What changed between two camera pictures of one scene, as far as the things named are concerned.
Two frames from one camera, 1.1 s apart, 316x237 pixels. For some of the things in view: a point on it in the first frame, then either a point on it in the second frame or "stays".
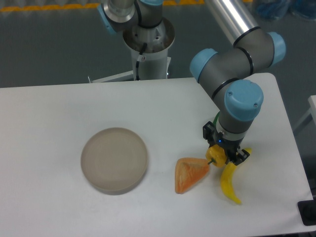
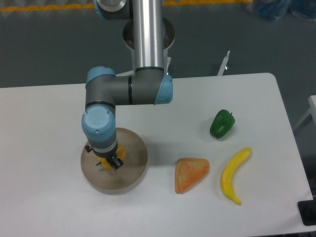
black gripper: [230, 147] to [110, 155]
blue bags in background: [277, 9] stays
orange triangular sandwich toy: [188, 171] stays
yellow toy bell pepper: [217, 155] to [121, 154]
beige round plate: [114, 160] stays
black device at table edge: [307, 211] stays
